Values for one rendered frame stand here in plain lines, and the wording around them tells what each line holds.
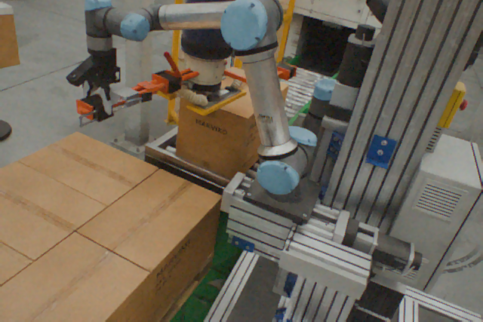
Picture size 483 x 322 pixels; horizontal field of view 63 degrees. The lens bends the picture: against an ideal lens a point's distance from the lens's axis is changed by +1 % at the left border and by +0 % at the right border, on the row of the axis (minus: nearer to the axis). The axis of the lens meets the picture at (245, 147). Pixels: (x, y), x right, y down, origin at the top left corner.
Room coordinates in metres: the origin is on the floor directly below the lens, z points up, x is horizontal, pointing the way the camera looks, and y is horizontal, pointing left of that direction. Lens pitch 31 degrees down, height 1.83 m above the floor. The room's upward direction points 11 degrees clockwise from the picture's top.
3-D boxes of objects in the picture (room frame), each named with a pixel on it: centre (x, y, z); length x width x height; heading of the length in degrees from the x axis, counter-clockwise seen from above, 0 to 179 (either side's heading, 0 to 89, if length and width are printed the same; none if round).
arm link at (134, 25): (1.15, 0.40, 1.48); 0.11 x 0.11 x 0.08; 73
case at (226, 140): (2.10, 0.10, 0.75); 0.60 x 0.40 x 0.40; 159
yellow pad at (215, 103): (1.65, 0.16, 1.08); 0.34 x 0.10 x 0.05; 153
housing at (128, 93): (1.28, 0.46, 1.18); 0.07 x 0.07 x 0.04; 63
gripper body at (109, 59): (1.17, 0.50, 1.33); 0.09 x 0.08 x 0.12; 153
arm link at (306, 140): (1.09, -0.16, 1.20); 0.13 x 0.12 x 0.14; 163
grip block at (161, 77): (1.47, 0.36, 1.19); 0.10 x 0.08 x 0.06; 63
